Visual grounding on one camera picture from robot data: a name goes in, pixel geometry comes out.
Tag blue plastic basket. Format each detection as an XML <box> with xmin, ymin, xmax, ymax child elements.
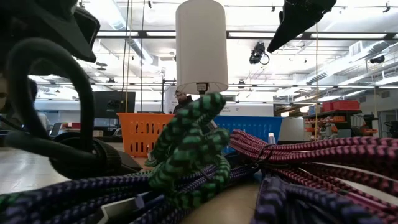
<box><xmin>213</xmin><ymin>115</ymin><xmax>284</xmax><ymax>156</ymax></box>

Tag black overhead rig bar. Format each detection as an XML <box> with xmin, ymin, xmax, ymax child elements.
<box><xmin>96</xmin><ymin>30</ymin><xmax>398</xmax><ymax>40</ymax></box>

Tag black ceiling-mounted camera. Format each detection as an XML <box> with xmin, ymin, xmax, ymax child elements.
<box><xmin>248</xmin><ymin>42</ymin><xmax>271</xmax><ymax>65</ymax></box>

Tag orange plastic basket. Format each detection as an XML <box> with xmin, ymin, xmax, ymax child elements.
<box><xmin>116</xmin><ymin>112</ymin><xmax>177</xmax><ymax>158</ymax></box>

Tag pale grey container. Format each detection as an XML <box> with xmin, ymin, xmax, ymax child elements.
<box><xmin>277</xmin><ymin>116</ymin><xmax>308</xmax><ymax>144</ymax></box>

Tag pink black braided cable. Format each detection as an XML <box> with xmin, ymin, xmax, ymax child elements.
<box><xmin>228</xmin><ymin>129</ymin><xmax>398</xmax><ymax>218</ymax></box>

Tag black usb cable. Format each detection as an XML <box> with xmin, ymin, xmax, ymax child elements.
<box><xmin>2</xmin><ymin>37</ymin><xmax>144</xmax><ymax>181</ymax></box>

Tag green black braided cable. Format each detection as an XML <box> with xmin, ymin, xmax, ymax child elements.
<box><xmin>144</xmin><ymin>92</ymin><xmax>233</xmax><ymax>211</ymax></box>

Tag dark storage shelf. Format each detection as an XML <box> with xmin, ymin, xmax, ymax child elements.
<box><xmin>303</xmin><ymin>108</ymin><xmax>379</xmax><ymax>141</ymax></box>

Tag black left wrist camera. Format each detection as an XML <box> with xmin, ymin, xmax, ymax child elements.
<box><xmin>73</xmin><ymin>6</ymin><xmax>101</xmax><ymax>50</ymax></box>

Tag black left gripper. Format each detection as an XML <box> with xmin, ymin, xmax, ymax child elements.
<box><xmin>0</xmin><ymin>0</ymin><xmax>97</xmax><ymax>63</ymax></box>

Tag black monitor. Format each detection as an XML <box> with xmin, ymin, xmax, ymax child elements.
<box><xmin>93</xmin><ymin>91</ymin><xmax>136</xmax><ymax>119</ymax></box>

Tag red storage bins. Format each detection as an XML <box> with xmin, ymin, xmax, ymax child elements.
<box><xmin>322</xmin><ymin>99</ymin><xmax>361</xmax><ymax>112</ymax></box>

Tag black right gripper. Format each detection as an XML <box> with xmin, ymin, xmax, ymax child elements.
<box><xmin>267</xmin><ymin>0</ymin><xmax>337</xmax><ymax>53</ymax></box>

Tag person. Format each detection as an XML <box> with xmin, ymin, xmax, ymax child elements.
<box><xmin>27</xmin><ymin>78</ymin><xmax>50</xmax><ymax>131</ymax></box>
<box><xmin>172</xmin><ymin>90</ymin><xmax>196</xmax><ymax>114</ymax></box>

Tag white lamp with wooden base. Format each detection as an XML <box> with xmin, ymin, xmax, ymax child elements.
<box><xmin>175</xmin><ymin>0</ymin><xmax>229</xmax><ymax>96</ymax></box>

